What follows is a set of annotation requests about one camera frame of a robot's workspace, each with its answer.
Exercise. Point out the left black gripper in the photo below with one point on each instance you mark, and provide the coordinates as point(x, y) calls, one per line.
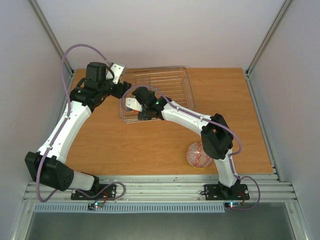
point(119, 93)

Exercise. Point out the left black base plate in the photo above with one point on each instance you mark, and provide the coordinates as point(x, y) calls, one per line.
point(103, 191)

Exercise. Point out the left controller board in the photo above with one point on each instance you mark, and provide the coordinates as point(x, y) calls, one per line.
point(96, 205)

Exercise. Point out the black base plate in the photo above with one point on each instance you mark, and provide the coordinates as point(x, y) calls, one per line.
point(103, 191)
point(217, 192)

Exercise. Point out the right controller board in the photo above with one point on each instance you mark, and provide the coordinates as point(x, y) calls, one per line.
point(232, 205)

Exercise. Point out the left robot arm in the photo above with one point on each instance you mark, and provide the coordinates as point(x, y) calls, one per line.
point(47, 166)

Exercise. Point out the grey slotted cable duct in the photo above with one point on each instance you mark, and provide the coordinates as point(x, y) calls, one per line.
point(129, 208)

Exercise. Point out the red patterned bowl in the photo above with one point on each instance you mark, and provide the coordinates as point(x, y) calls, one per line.
point(196, 155)

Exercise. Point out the controller board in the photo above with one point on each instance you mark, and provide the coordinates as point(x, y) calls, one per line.
point(96, 205)
point(232, 205)

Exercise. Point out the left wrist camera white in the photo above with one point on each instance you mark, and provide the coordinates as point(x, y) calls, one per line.
point(117, 70)

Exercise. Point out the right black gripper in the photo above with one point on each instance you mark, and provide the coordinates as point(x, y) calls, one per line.
point(144, 115)

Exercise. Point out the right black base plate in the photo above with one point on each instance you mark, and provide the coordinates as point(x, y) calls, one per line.
point(217, 192)

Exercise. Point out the white bowl orange outside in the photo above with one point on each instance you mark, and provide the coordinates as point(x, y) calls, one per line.
point(133, 110)

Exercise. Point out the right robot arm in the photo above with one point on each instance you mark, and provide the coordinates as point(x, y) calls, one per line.
point(217, 141)

